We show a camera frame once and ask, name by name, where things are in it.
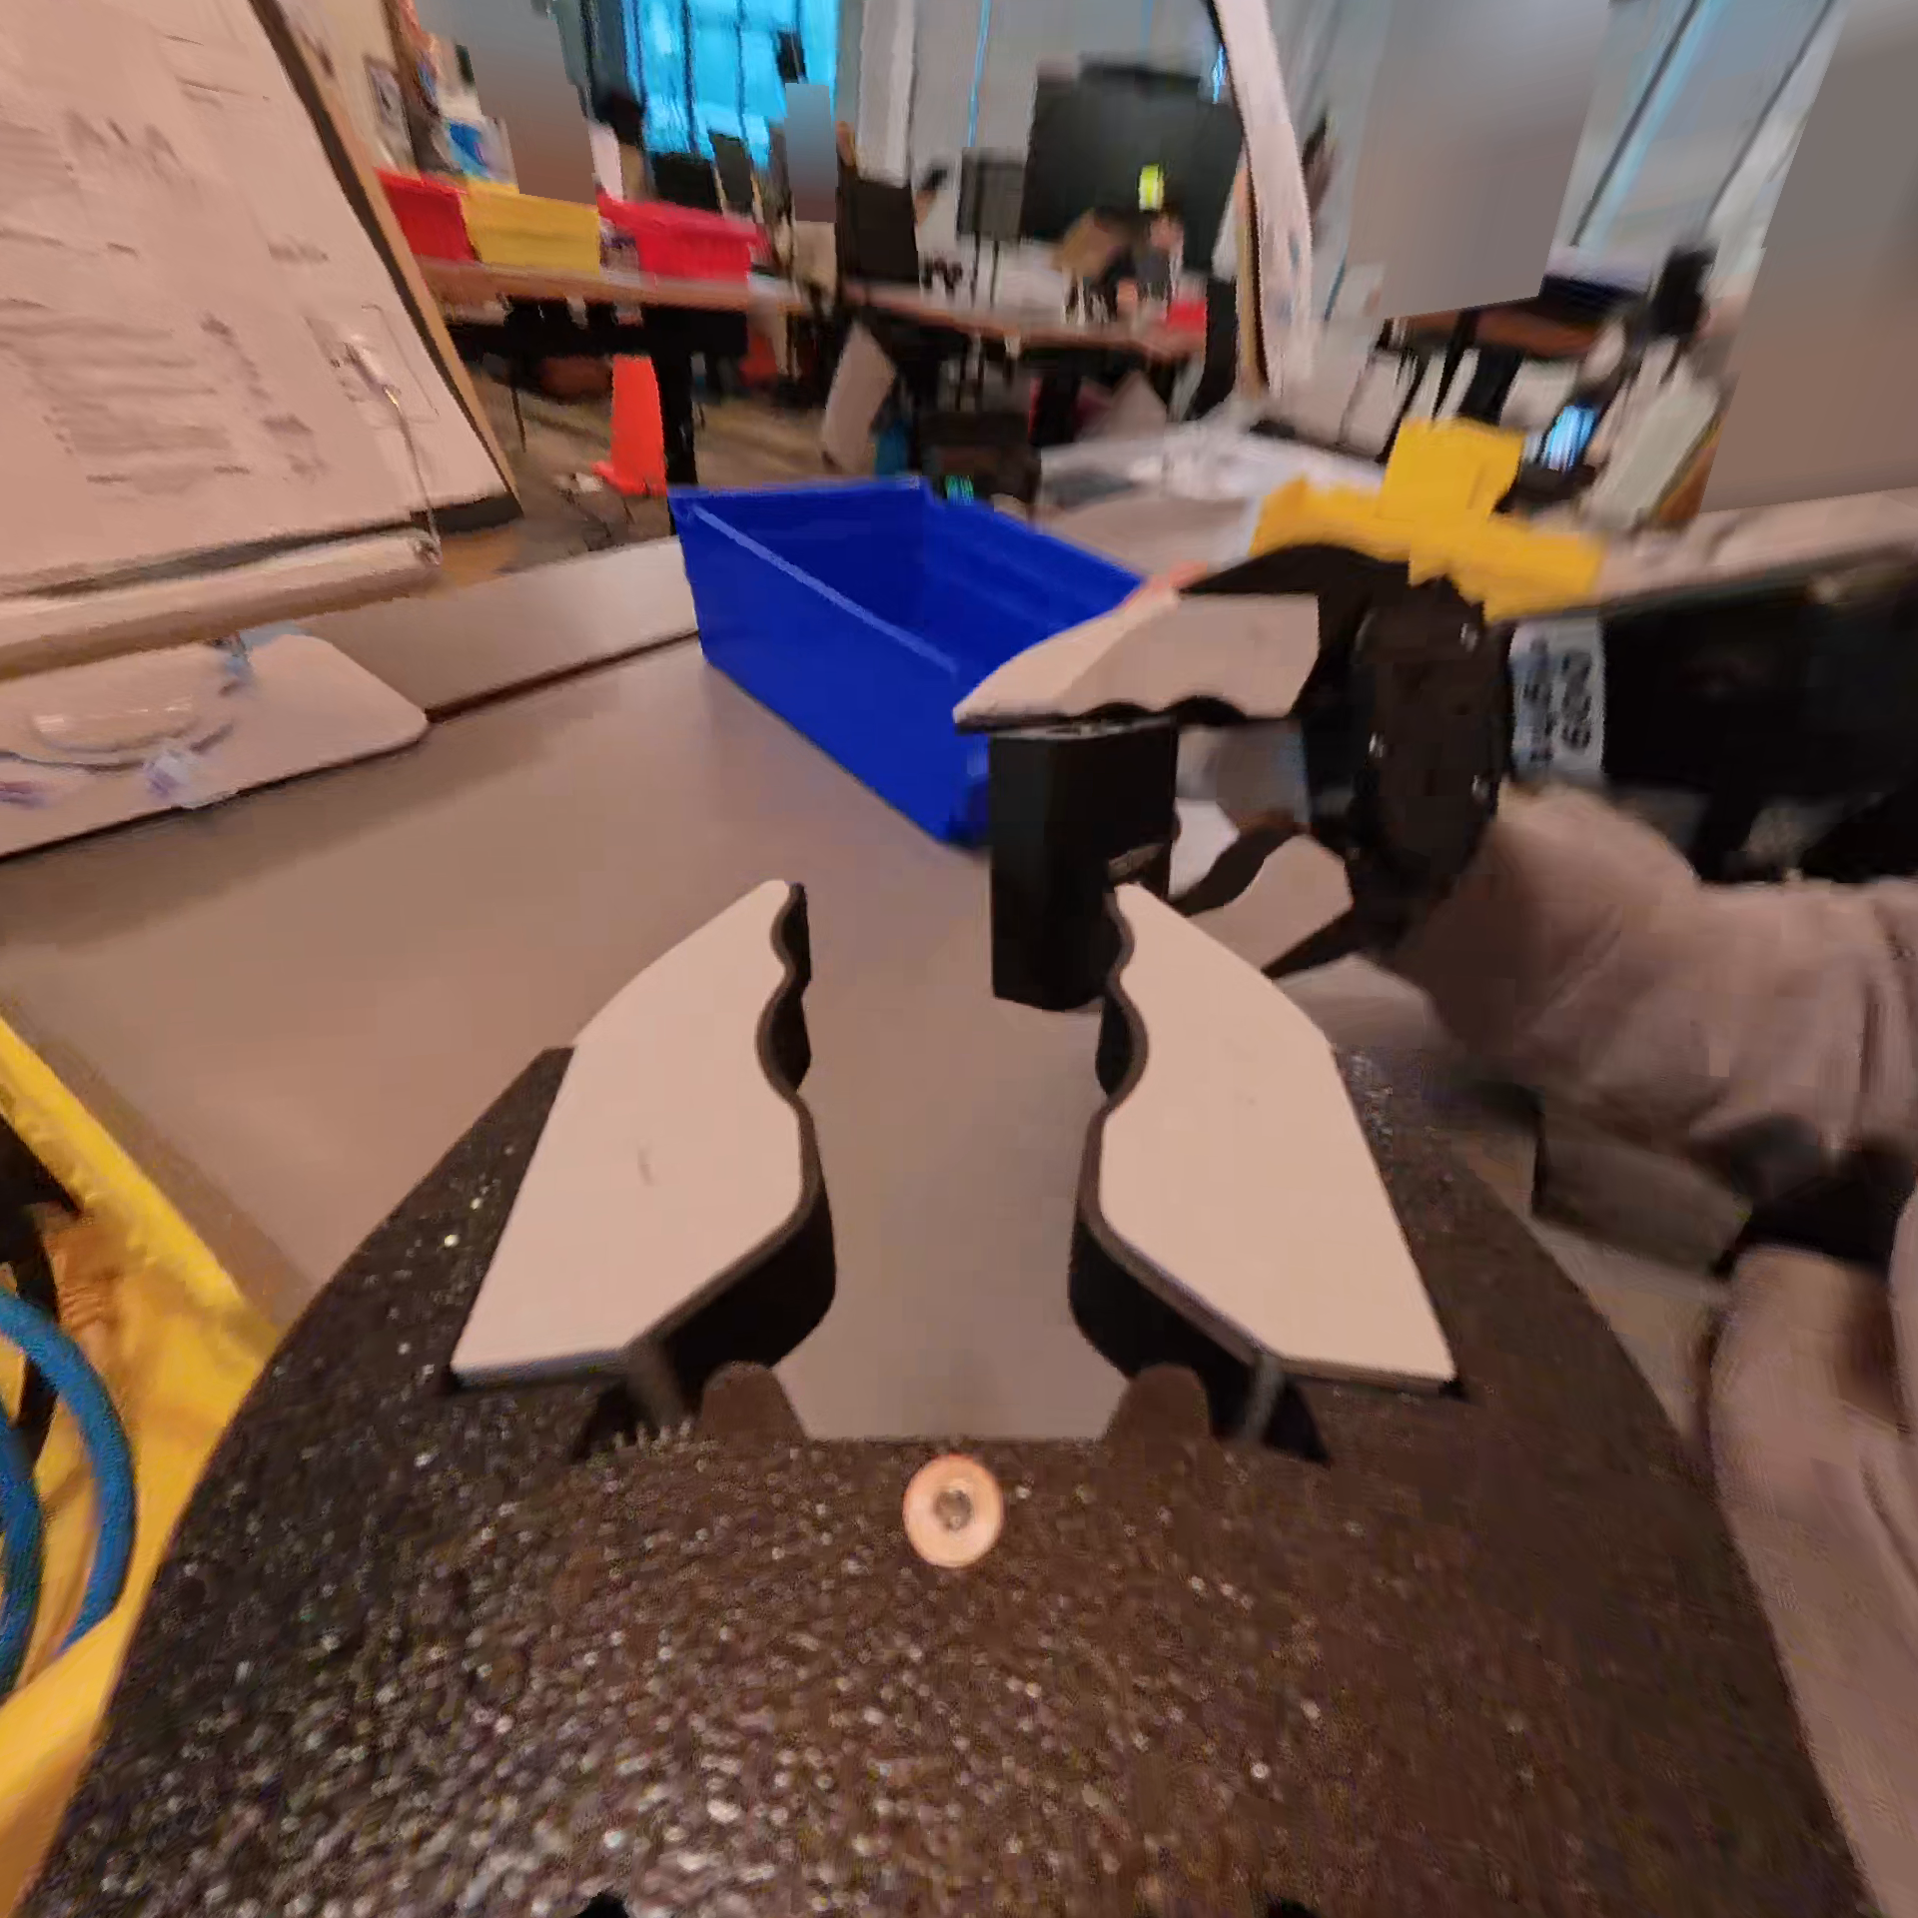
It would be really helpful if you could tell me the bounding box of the person's right hand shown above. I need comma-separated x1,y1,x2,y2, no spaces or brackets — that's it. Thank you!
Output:
1393,784,1918,1276

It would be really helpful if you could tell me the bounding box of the blue network cable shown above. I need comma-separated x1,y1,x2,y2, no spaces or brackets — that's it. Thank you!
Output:
0,1284,140,1701

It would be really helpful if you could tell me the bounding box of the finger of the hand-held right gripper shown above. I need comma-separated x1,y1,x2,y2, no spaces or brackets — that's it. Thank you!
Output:
953,583,1333,738

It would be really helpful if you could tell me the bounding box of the black rectangular block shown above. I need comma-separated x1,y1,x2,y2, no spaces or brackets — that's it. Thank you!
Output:
985,712,1181,1012

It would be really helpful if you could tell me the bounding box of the person's right forearm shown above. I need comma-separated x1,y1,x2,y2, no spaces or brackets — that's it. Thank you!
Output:
1701,1242,1918,1918

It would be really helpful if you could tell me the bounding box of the grey desk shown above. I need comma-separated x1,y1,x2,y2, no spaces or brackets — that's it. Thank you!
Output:
0,485,1918,1440

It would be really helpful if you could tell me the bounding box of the blue plastic bin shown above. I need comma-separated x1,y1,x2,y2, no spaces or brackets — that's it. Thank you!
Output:
668,473,1151,846

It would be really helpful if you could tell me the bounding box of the board with paper sheets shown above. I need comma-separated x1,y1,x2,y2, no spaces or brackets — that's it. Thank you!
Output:
0,0,524,639

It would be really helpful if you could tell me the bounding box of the yellow storage bin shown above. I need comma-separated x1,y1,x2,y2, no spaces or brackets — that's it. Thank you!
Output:
462,185,606,277

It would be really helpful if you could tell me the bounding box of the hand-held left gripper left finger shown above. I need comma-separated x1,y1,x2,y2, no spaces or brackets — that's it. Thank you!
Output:
450,876,839,1422

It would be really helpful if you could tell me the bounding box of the wooden background table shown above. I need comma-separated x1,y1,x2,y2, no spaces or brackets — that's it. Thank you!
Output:
420,257,812,451

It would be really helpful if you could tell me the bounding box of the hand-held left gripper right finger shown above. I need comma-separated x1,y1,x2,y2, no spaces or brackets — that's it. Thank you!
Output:
1067,880,1463,1444

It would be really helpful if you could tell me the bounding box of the red storage bin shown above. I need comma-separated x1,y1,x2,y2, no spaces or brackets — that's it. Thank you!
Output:
374,167,482,265
596,193,756,283

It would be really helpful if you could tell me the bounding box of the white flat base plate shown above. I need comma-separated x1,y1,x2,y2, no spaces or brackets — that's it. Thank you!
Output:
0,631,432,858

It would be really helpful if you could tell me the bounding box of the orange traffic cone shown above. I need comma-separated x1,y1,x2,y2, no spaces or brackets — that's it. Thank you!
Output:
594,353,672,499

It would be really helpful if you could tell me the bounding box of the large yellow plastic bin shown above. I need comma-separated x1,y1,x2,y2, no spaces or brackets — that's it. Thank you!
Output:
0,1018,290,1881

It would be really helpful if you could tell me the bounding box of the small yellow plastic bin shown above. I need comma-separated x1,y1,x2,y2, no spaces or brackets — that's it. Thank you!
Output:
1249,419,1609,625

